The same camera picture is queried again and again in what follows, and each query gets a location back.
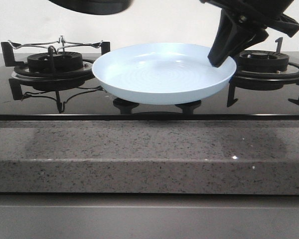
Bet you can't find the right black pan support grate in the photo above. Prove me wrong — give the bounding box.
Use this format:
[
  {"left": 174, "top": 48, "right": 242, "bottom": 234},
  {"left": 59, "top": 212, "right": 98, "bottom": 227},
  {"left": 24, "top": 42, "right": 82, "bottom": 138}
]
[{"left": 227, "top": 37, "right": 299, "bottom": 107}]

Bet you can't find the left silver stove knob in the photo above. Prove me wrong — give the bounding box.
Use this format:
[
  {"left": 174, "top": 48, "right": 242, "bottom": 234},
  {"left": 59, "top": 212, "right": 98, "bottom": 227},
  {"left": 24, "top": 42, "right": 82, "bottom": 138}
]
[{"left": 113, "top": 98, "right": 140, "bottom": 111}]

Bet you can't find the light blue plate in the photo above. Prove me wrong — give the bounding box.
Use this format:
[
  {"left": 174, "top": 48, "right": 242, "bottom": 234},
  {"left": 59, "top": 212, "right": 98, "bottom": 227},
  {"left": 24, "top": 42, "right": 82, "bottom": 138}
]
[{"left": 92, "top": 43, "right": 236, "bottom": 105}]

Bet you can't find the right black gas burner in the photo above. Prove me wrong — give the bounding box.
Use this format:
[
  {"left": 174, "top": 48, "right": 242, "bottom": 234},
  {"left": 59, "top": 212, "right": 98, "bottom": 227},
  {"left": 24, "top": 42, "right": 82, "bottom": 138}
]
[{"left": 235, "top": 50, "right": 290, "bottom": 73}]

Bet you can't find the right silver stove knob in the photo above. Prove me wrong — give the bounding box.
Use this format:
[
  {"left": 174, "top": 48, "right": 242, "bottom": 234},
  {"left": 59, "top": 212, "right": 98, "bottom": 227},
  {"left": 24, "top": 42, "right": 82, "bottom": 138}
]
[{"left": 175, "top": 100, "right": 201, "bottom": 111}]

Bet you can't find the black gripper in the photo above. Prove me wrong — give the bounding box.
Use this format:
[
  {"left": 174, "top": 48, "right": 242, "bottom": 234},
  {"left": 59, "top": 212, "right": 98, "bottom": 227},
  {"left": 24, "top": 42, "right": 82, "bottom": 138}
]
[{"left": 202, "top": 0, "right": 299, "bottom": 67}]

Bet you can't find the grey cabinet drawer front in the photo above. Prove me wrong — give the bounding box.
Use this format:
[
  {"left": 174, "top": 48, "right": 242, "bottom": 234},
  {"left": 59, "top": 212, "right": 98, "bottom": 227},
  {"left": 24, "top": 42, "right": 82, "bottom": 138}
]
[{"left": 0, "top": 194, "right": 299, "bottom": 239}]

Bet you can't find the black gas burner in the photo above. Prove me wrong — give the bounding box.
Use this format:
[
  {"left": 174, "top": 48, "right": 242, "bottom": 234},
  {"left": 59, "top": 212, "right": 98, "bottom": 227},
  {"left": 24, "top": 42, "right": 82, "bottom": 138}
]
[
  {"left": 235, "top": 50, "right": 290, "bottom": 73},
  {"left": 27, "top": 52, "right": 83, "bottom": 73}
]

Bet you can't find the silver wire pan stand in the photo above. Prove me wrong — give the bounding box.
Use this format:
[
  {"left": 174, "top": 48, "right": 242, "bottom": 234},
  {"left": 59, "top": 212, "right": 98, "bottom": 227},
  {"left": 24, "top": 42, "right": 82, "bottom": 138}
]
[{"left": 7, "top": 35, "right": 106, "bottom": 54}]

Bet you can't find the black frying pan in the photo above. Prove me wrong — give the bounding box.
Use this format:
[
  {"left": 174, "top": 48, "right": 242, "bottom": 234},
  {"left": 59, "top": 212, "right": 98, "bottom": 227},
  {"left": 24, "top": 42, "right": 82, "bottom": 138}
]
[{"left": 50, "top": 0, "right": 133, "bottom": 15}]

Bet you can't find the left black gas burner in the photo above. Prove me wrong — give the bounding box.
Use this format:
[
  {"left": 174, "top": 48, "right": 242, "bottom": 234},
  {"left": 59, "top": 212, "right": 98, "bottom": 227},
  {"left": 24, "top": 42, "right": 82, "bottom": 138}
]
[{"left": 27, "top": 52, "right": 83, "bottom": 73}]

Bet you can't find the silver stove knob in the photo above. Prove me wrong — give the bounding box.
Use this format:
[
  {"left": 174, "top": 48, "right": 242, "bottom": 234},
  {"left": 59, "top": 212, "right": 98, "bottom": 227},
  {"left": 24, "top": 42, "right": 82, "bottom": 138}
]
[
  {"left": 113, "top": 98, "right": 140, "bottom": 111},
  {"left": 175, "top": 100, "right": 201, "bottom": 111}
]

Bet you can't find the black glass gas cooktop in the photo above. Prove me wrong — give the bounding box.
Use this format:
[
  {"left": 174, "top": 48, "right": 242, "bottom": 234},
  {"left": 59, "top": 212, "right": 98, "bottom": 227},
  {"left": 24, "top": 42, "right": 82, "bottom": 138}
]
[{"left": 0, "top": 54, "right": 299, "bottom": 120}]

